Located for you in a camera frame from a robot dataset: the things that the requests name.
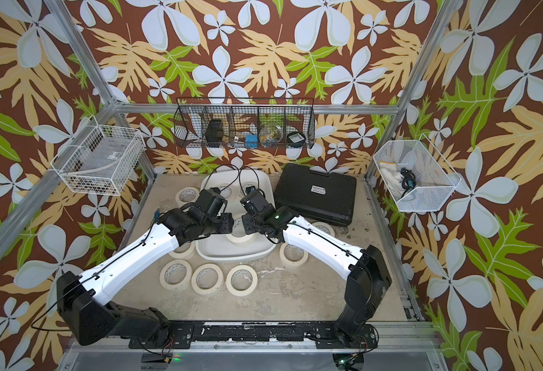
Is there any masking tape roll two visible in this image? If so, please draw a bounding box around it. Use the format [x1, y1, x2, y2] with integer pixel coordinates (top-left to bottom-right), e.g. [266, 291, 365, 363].
[175, 186, 200, 207]

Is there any masking tape roll eleven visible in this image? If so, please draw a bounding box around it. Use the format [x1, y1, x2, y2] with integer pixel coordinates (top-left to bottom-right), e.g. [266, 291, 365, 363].
[226, 216, 255, 245]

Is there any masking tape roll four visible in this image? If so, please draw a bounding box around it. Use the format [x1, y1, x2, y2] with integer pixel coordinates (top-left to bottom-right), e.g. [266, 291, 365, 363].
[220, 185, 234, 199]

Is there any masking tape roll five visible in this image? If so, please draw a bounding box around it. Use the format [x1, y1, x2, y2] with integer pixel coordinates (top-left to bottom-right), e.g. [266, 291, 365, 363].
[241, 182, 259, 196]

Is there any masking tape roll three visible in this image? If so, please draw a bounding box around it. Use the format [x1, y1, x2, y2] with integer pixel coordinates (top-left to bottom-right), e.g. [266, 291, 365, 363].
[169, 242, 197, 260]

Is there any white plastic storage box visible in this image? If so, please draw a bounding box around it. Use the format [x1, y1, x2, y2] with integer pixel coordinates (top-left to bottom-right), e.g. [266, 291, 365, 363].
[196, 168, 276, 263]

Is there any masking tape roll six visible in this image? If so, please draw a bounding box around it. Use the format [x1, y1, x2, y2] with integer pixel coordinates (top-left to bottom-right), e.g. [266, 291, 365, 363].
[279, 243, 309, 268]

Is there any masking tape roll nine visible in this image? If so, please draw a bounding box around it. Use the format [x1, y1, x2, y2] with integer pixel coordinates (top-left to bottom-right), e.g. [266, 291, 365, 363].
[191, 263, 224, 297]

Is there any masking tape roll seven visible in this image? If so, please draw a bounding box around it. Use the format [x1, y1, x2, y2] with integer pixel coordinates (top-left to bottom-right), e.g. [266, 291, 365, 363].
[312, 221, 336, 237]

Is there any masking tape roll eight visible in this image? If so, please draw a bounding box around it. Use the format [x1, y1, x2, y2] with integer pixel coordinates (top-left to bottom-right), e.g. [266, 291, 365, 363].
[160, 260, 193, 292]

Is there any masking tape roll ten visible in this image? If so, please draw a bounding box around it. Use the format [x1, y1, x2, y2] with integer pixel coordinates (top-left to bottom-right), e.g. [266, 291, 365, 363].
[226, 264, 259, 297]

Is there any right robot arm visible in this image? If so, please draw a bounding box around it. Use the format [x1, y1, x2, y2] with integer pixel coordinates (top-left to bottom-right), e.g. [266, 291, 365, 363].
[241, 186, 392, 347]

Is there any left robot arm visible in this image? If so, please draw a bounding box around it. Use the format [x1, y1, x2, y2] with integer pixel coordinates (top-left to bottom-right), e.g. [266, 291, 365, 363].
[57, 188, 233, 346]

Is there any black box in basket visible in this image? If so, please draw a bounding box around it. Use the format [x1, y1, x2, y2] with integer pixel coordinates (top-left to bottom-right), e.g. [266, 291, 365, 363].
[205, 119, 224, 147]

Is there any black plastic tool case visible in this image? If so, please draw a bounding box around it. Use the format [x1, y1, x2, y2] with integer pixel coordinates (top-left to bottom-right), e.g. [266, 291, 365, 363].
[274, 163, 357, 227]

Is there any blue item in basket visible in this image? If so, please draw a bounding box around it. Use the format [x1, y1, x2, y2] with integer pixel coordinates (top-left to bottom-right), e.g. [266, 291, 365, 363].
[245, 134, 259, 149]

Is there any white mesh basket right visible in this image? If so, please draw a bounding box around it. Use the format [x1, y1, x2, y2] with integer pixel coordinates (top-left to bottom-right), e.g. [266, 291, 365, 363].
[374, 135, 462, 213]

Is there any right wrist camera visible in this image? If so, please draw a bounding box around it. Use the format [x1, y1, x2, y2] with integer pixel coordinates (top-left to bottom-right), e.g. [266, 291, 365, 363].
[240, 189, 276, 219]

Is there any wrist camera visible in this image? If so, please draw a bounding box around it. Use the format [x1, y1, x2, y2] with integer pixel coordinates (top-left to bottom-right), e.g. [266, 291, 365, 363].
[240, 189, 276, 219]
[194, 187, 228, 218]

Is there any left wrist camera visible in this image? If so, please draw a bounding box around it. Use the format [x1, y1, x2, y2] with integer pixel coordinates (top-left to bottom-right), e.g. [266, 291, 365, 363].
[194, 187, 228, 218]

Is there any black wire wall basket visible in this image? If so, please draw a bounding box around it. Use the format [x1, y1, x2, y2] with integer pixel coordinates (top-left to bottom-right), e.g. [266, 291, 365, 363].
[172, 97, 316, 149]

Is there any white wire basket left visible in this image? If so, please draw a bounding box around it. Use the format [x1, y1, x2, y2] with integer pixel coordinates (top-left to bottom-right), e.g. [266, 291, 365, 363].
[51, 118, 146, 196]

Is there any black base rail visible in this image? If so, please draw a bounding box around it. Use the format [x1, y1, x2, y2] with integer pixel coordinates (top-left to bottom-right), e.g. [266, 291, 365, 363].
[129, 321, 379, 351]

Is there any black cable in basket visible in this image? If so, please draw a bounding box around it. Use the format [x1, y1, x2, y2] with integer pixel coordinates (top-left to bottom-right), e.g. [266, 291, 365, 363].
[399, 168, 419, 191]

